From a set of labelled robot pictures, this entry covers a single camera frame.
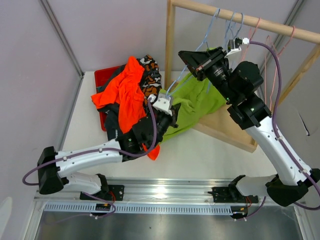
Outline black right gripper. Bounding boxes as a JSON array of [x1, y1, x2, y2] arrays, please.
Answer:
[[178, 47, 237, 104]]

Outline lime green shorts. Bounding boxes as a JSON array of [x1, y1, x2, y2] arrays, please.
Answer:
[[162, 72, 226, 142]]

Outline orange grey camouflage shorts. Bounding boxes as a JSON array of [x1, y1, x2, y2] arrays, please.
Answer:
[[139, 54, 162, 100]]

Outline blue hanger of black shorts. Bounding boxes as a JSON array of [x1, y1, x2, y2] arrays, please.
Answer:
[[226, 12, 245, 38]]

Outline black shorts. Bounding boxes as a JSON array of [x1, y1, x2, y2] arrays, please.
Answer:
[[96, 63, 141, 163]]

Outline blue hanger of green shorts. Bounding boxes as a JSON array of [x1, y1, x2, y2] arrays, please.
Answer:
[[165, 8, 221, 100]]

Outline pink hanger of camouflage shorts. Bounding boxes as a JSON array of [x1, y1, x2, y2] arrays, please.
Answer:
[[241, 18, 261, 61]]

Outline blue hanger of orange shorts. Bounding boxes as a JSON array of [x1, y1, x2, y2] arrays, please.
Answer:
[[223, 11, 237, 50]]

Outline pink hanger of teal shorts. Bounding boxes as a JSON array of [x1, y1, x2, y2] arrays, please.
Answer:
[[264, 25, 296, 110]]

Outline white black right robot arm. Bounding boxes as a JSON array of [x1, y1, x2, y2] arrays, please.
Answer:
[[178, 47, 320, 207]]

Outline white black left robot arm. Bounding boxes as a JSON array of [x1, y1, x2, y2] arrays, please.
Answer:
[[36, 105, 180, 200]]

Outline wooden clothes rack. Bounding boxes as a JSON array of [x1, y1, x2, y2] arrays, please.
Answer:
[[164, 0, 320, 154]]

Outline red plastic bin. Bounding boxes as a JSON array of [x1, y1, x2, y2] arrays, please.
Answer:
[[94, 65, 121, 132]]

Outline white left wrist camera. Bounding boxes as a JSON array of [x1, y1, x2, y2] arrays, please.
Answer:
[[147, 93, 174, 117]]

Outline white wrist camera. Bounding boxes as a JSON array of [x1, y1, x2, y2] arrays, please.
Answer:
[[226, 37, 250, 57], [147, 93, 174, 117]]

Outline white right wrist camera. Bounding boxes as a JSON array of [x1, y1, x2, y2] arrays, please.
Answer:
[[226, 37, 250, 57]]

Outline aluminium mounting rail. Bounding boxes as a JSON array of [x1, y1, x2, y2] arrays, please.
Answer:
[[34, 173, 231, 204]]

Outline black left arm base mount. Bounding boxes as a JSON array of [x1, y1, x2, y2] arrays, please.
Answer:
[[79, 185, 125, 202]]

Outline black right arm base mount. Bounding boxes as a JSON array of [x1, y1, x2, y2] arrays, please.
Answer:
[[207, 186, 259, 204]]

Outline slotted grey cable duct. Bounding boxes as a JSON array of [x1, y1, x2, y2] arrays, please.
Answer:
[[44, 201, 245, 216]]

